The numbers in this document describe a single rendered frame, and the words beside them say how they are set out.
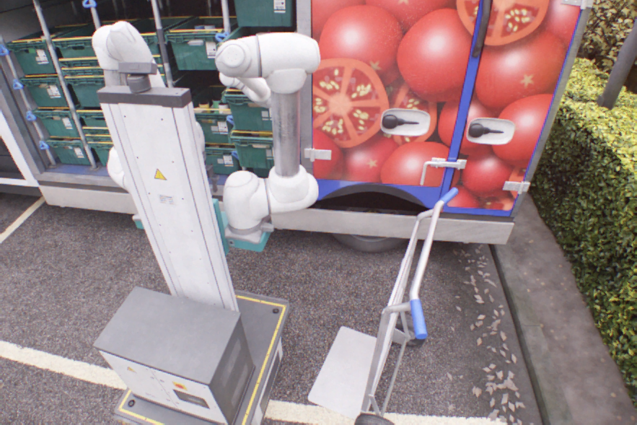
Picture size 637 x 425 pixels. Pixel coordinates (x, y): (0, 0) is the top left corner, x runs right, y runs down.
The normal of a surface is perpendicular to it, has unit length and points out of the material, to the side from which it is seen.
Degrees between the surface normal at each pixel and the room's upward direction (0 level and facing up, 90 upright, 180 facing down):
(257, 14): 94
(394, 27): 90
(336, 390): 0
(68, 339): 0
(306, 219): 90
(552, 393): 0
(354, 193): 90
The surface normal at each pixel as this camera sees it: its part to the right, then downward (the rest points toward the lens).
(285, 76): 0.22, 0.75
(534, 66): -0.12, 0.58
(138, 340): 0.00, -0.81
